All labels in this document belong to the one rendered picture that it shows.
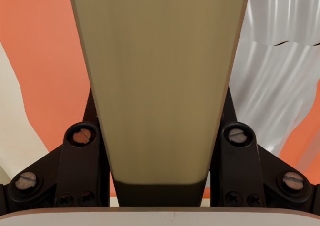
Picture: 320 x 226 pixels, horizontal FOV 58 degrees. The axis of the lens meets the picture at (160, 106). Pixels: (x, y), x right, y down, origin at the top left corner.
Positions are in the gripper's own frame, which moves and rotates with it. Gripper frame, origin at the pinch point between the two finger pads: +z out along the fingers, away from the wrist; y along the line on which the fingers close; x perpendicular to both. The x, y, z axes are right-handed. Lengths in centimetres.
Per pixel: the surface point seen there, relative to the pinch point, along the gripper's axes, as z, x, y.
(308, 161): 5.8, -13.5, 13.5
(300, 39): 5.4, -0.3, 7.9
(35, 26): 6.1, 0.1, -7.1
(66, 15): 6.1, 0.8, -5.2
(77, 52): 6.0, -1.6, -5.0
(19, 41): 6.1, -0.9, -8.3
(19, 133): 6.0, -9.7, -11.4
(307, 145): 5.9, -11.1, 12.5
